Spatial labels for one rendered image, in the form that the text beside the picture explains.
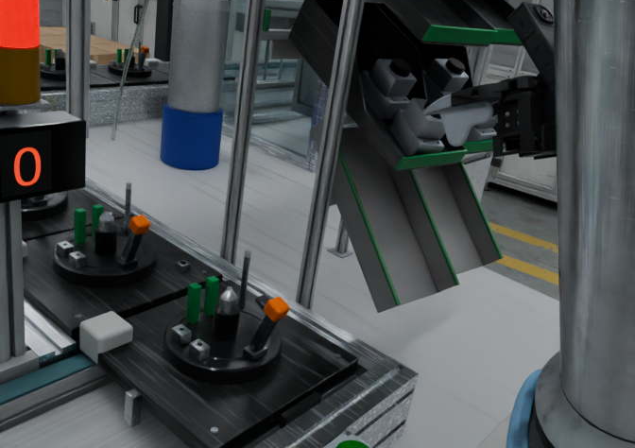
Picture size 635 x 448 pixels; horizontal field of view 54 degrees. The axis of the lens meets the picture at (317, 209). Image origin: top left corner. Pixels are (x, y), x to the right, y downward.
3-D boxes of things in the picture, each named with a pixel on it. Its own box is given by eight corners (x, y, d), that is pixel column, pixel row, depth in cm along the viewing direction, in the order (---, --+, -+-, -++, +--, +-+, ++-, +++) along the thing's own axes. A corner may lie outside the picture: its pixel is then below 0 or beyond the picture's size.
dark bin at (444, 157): (458, 163, 87) (489, 123, 82) (394, 172, 78) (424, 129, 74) (351, 41, 100) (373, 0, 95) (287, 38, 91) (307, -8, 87)
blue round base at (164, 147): (230, 165, 170) (235, 112, 164) (184, 174, 158) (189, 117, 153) (194, 148, 179) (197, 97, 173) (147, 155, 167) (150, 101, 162)
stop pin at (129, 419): (140, 423, 68) (142, 394, 66) (130, 428, 67) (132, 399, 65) (132, 416, 69) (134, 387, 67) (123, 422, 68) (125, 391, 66)
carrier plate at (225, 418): (356, 370, 78) (359, 356, 78) (210, 467, 61) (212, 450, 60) (229, 290, 92) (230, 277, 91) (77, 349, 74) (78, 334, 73)
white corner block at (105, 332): (133, 353, 75) (134, 325, 73) (99, 369, 71) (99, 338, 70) (111, 336, 77) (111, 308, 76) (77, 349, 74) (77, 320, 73)
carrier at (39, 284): (222, 285, 93) (230, 209, 88) (71, 343, 75) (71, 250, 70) (128, 227, 106) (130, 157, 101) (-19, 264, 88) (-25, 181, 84)
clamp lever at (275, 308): (266, 350, 72) (291, 306, 68) (254, 356, 70) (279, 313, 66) (248, 327, 73) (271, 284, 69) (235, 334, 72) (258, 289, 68)
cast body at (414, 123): (434, 163, 83) (462, 123, 79) (408, 161, 81) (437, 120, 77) (405, 121, 88) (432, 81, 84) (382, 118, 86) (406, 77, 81)
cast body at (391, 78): (402, 118, 88) (427, 79, 84) (380, 120, 85) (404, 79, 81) (369, 80, 92) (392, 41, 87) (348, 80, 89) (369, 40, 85)
